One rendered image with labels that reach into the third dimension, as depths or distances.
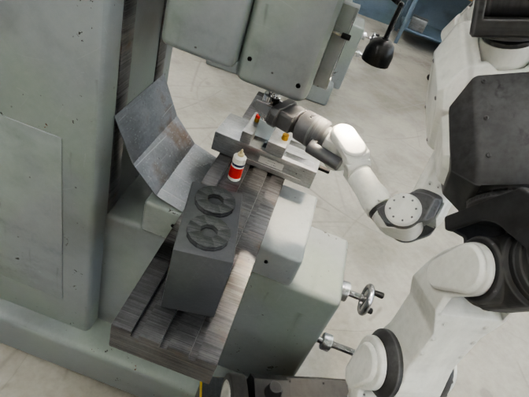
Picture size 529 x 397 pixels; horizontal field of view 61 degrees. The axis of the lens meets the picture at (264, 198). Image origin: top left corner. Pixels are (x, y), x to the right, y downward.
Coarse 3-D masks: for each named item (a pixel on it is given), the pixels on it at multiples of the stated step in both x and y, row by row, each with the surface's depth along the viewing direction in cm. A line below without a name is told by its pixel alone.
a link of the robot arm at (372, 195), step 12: (348, 180) 110; (360, 180) 107; (372, 180) 106; (360, 192) 107; (372, 192) 104; (384, 192) 104; (372, 204) 103; (384, 204) 100; (372, 216) 104; (384, 216) 99; (384, 228) 102; (396, 228) 99; (408, 228) 98; (420, 228) 102; (408, 240) 105
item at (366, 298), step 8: (344, 280) 157; (344, 288) 154; (368, 288) 155; (344, 296) 154; (352, 296) 156; (360, 296) 156; (368, 296) 152; (376, 296) 154; (360, 304) 160; (368, 304) 152; (360, 312) 155; (368, 312) 159
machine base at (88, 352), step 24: (0, 312) 166; (24, 312) 168; (0, 336) 173; (24, 336) 168; (48, 336) 165; (72, 336) 166; (96, 336) 169; (48, 360) 175; (72, 360) 170; (96, 360) 166; (120, 360) 165; (144, 360) 167; (120, 384) 172; (144, 384) 168; (168, 384) 164; (192, 384) 165
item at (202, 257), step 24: (192, 192) 99; (216, 192) 100; (192, 216) 94; (216, 216) 95; (192, 240) 87; (216, 240) 89; (192, 264) 88; (216, 264) 88; (168, 288) 93; (192, 288) 93; (216, 288) 92; (192, 312) 98
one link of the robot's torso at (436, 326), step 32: (448, 256) 76; (480, 256) 69; (416, 288) 87; (448, 288) 75; (480, 288) 69; (416, 320) 88; (448, 320) 81; (480, 320) 82; (416, 352) 87; (448, 352) 87; (384, 384) 91; (416, 384) 91; (448, 384) 92
